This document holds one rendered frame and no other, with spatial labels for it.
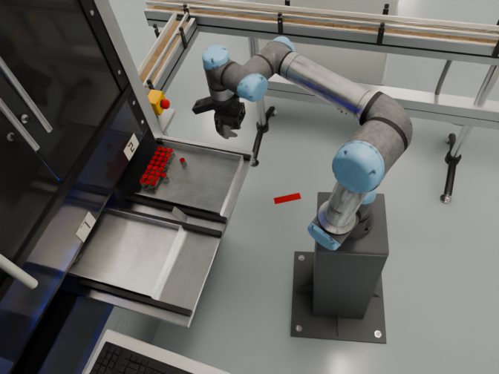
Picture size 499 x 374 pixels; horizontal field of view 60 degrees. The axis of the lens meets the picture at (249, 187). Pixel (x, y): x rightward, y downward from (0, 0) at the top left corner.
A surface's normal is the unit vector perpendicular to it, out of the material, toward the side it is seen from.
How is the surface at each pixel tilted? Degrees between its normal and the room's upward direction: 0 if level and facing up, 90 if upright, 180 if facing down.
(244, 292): 0
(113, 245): 0
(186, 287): 0
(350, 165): 84
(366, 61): 90
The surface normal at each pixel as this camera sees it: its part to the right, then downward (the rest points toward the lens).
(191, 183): -0.10, -0.55
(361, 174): -0.65, 0.60
